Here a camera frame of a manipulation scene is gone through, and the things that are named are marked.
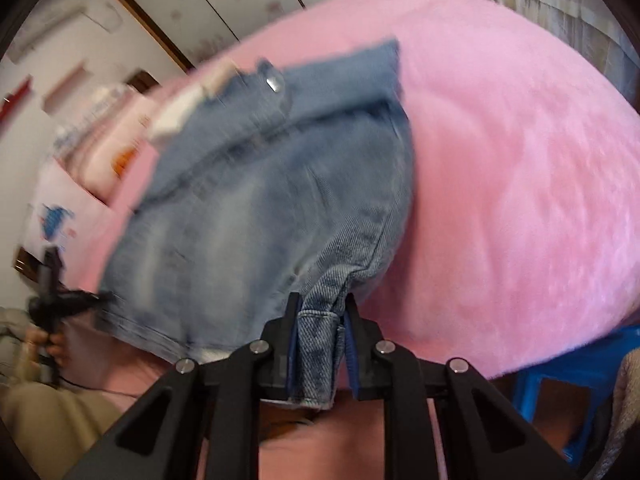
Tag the pink folded quilt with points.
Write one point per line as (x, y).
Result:
(112, 160)

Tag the grey fleece cloth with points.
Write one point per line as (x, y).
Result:
(625, 410)

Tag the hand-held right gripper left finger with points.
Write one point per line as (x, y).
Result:
(292, 355)

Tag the dark wooden headboard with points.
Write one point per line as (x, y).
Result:
(142, 81)

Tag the pink wall shelf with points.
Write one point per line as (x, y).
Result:
(62, 87)

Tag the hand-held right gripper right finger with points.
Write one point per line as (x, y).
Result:
(351, 360)

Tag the person's pink garment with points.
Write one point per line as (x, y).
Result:
(325, 450)

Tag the person's beige trousers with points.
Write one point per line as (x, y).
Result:
(45, 430)

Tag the blue plastic stool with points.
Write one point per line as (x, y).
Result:
(575, 365)

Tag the pink printed pillow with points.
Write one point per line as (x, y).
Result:
(75, 210)

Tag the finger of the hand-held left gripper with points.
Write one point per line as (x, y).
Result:
(85, 301)

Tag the blue denim jacket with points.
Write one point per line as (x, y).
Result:
(250, 210)

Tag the pink bed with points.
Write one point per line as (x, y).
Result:
(500, 160)

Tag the floral folded quilt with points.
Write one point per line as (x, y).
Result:
(92, 115)

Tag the floral sliding door wardrobe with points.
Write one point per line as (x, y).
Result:
(210, 0)

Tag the person's left hand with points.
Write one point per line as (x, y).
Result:
(55, 347)

